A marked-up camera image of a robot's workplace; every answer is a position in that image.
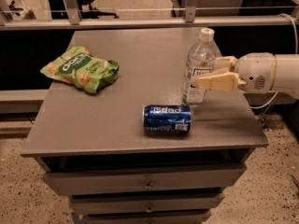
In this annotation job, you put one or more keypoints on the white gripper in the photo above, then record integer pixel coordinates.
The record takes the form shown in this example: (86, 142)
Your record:
(255, 72)

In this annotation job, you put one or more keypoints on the clear plastic water bottle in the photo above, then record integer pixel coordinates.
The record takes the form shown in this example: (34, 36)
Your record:
(200, 60)

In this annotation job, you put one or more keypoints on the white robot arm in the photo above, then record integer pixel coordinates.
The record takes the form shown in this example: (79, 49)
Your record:
(286, 77)

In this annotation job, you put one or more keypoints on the blue pepsi can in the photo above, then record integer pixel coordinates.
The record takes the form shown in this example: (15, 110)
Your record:
(167, 119)

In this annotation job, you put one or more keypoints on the bottom grey drawer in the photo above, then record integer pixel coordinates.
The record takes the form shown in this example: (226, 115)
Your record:
(178, 217)

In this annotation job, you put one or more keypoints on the grey drawer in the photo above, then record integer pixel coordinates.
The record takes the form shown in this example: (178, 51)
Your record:
(148, 179)
(178, 217)
(146, 203)

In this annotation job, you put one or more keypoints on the green snack chip bag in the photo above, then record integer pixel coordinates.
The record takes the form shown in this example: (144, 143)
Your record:
(78, 67)

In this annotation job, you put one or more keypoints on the middle grey drawer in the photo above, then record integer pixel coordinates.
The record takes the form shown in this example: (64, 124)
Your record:
(146, 203)

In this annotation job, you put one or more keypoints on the top grey drawer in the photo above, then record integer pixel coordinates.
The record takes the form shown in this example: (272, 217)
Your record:
(148, 179)

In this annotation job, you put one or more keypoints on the metal railing frame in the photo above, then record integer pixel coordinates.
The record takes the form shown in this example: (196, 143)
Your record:
(36, 14)

